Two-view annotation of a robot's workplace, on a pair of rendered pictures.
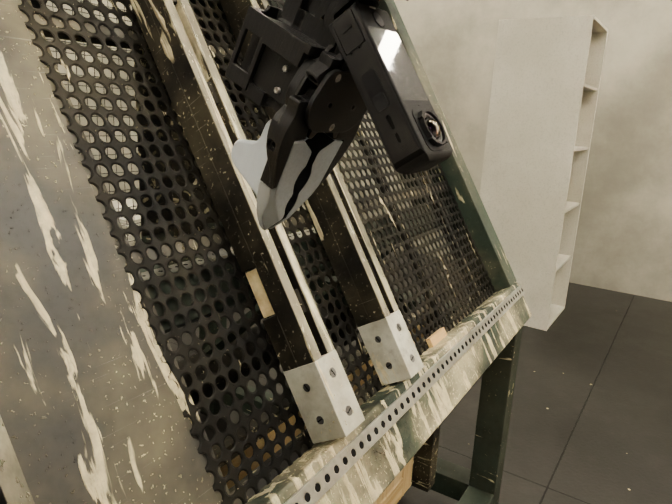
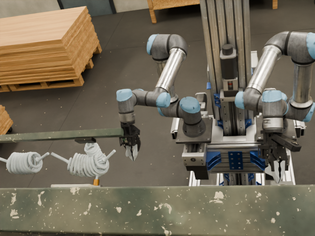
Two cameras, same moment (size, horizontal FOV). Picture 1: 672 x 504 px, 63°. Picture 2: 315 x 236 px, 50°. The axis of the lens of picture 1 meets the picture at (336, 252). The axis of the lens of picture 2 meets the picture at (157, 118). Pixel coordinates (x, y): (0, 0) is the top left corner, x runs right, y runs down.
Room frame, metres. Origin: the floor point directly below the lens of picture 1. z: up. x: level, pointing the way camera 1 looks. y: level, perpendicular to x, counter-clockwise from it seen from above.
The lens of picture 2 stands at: (0.55, 1.28, 2.53)
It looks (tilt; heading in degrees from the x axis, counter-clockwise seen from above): 39 degrees down; 257
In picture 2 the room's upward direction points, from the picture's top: 16 degrees counter-clockwise
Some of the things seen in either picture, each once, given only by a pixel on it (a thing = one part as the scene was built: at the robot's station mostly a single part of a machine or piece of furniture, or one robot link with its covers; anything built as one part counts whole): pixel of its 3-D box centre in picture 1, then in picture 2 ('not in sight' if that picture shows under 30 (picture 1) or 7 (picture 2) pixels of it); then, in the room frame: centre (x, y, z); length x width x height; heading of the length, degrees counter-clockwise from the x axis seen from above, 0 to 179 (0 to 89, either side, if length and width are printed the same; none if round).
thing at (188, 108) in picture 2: not in sight; (189, 109); (-0.02, -0.25, 1.20); 0.13 x 0.12 x 0.14; 134
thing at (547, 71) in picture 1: (534, 176); not in sight; (3.99, -1.41, 1.03); 0.60 x 0.58 x 2.05; 147
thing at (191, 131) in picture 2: not in sight; (193, 123); (-0.02, -0.24, 1.09); 0.15 x 0.15 x 0.10
